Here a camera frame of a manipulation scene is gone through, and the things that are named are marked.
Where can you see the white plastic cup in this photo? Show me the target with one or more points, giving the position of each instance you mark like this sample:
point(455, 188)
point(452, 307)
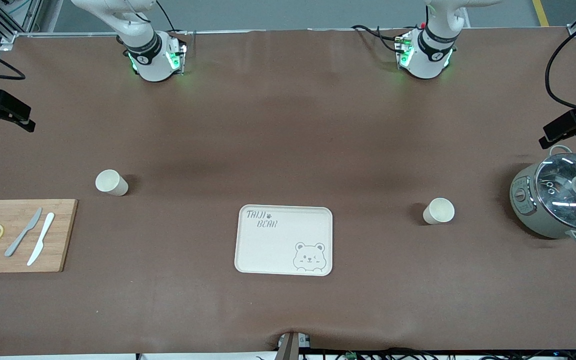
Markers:
point(439, 211)
point(110, 182)

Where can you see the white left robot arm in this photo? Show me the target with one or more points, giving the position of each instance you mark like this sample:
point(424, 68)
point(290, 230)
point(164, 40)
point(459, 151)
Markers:
point(430, 50)

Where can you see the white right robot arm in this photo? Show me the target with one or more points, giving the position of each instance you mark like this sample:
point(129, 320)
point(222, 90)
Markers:
point(143, 45)

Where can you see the cream bear print tray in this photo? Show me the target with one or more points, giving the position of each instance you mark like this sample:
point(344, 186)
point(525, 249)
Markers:
point(278, 247)

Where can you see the glass pot lid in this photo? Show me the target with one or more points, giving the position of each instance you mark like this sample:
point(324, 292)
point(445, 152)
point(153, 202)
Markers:
point(568, 195)

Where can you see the green electric cooking pot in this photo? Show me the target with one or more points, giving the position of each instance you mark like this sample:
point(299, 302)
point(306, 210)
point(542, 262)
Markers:
point(528, 210)

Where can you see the grey plastic knife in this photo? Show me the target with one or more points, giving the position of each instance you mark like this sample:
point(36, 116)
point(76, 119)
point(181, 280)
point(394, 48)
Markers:
point(23, 234)

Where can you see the wooden cutting board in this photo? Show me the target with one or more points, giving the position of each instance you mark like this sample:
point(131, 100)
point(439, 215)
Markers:
point(60, 235)

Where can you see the white plastic knife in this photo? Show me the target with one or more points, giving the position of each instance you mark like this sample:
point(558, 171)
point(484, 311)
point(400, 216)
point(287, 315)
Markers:
point(42, 240)

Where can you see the metal table clamp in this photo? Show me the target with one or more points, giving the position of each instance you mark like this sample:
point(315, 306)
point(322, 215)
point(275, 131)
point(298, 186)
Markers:
point(290, 345)

